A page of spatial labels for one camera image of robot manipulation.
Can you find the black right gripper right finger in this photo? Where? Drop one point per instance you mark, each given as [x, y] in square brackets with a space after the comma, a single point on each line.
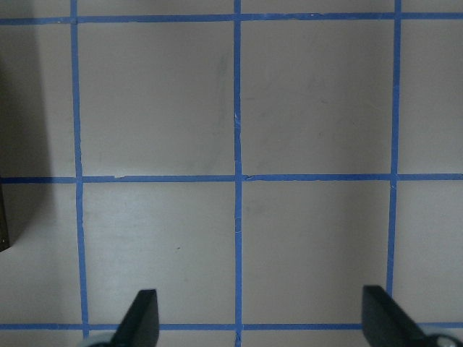
[385, 323]

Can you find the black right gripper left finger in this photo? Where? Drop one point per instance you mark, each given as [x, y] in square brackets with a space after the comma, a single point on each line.
[140, 325]

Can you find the dark wooden drawer cabinet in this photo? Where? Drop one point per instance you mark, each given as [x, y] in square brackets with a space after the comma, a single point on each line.
[7, 235]

